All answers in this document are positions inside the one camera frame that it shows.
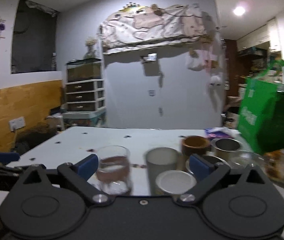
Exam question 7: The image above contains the steel cup at back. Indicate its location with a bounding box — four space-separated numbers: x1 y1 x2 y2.
211 138 243 161

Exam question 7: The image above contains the white patterned paper cup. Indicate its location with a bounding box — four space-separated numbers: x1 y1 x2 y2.
155 170 197 196

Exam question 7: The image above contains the glass terrarium tank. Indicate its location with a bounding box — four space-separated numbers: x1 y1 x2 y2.
66 57 102 82

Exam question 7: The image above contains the green reusable shopping bag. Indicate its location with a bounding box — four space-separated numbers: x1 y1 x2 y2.
237 60 284 154

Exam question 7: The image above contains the white plastic drawer unit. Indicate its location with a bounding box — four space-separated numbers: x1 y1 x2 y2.
66 79 105 112

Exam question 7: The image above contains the grey metal tumbler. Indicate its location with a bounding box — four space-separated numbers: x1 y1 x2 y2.
145 147 180 196

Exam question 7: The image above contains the dried flower vase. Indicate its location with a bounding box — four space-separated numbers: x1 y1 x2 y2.
85 37 98 59

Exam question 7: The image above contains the cartoon print hanging fabric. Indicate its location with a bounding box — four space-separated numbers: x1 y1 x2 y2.
100 4 207 55

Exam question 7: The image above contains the white wall socket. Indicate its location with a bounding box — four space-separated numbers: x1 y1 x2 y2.
9 116 26 132

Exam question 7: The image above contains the white plush wall ornament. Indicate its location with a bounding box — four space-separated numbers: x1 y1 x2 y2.
209 75 222 88

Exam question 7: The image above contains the clear glass mug cork band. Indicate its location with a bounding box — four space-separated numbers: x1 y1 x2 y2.
96 145 133 196

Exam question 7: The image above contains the ribbed clear stemmed glass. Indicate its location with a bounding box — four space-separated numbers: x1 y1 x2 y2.
228 151 264 169

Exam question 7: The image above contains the brown cork cup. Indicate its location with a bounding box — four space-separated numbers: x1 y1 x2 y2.
181 136 210 157

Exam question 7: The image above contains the metal cup with brown sleeve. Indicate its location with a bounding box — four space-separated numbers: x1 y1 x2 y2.
185 154 229 177

